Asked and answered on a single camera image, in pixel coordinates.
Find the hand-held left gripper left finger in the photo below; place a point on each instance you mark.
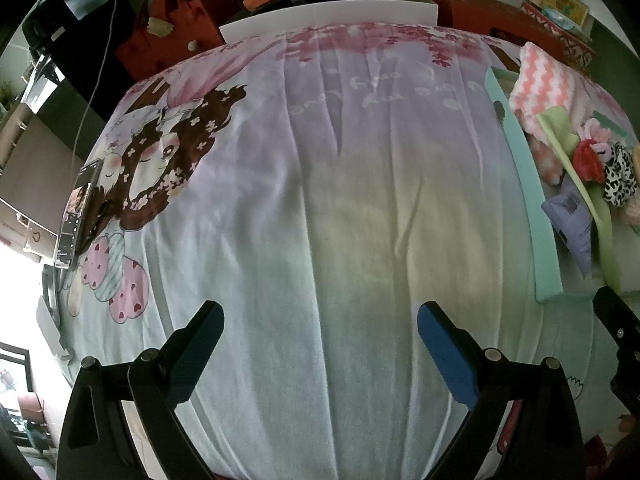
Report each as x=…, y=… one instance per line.
x=192, y=360

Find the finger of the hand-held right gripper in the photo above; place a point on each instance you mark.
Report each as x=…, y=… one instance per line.
x=612, y=312

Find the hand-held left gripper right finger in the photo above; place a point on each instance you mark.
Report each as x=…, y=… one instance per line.
x=447, y=360

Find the light green cloth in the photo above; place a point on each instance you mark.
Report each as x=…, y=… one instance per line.
x=602, y=220

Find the purple plastic pouch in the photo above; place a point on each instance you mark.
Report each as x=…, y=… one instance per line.
x=575, y=225

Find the leopard print scrunchie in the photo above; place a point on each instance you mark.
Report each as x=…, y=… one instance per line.
x=617, y=180

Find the red scrunchie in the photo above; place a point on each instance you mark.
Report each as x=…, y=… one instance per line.
x=587, y=162

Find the shallow teal cardboard box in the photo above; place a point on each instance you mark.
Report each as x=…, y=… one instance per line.
x=525, y=185

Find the pink floral scrunchie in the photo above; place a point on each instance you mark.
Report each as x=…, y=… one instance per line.
x=597, y=132

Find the pink chevron towel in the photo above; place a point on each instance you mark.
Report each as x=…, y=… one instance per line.
x=545, y=90

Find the smartphone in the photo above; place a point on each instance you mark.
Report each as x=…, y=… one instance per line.
x=77, y=215

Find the cartoon printed bedsheet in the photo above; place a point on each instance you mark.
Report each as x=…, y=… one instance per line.
x=325, y=210

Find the grey cabinet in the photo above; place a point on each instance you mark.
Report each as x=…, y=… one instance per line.
x=45, y=160

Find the red patterned box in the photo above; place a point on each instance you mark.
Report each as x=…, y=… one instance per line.
x=577, y=47

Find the wet wipes pack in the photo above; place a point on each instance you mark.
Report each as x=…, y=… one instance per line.
x=562, y=20

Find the red tote bag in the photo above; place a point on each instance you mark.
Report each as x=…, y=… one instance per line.
x=165, y=40

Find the red wooden stool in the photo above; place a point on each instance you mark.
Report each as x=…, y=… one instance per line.
x=490, y=12

